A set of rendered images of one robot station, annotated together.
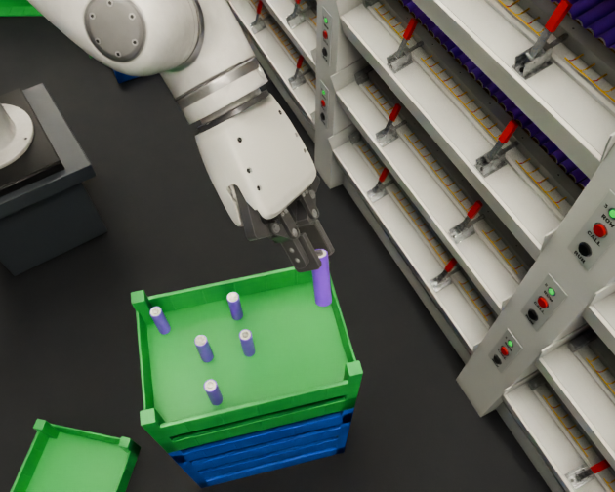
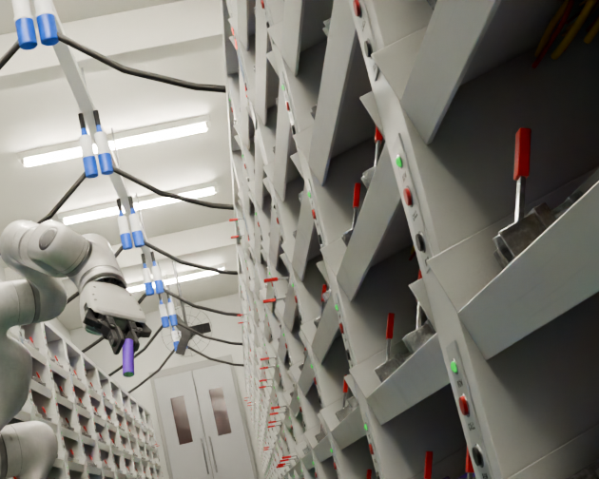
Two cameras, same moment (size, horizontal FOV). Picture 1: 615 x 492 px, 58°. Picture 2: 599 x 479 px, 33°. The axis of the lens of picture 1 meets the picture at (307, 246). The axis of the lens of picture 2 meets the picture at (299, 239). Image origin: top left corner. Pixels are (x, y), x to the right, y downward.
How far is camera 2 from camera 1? 1.61 m
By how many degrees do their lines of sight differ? 73
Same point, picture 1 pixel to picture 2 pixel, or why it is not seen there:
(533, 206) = not seen: hidden behind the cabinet
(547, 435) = not seen: outside the picture
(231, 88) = (97, 270)
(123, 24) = (49, 234)
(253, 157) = (98, 292)
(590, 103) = not seen: hidden behind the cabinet
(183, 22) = (75, 238)
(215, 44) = (96, 258)
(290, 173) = (121, 306)
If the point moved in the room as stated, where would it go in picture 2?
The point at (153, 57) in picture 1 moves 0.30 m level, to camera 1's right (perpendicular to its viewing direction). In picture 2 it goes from (57, 241) to (204, 187)
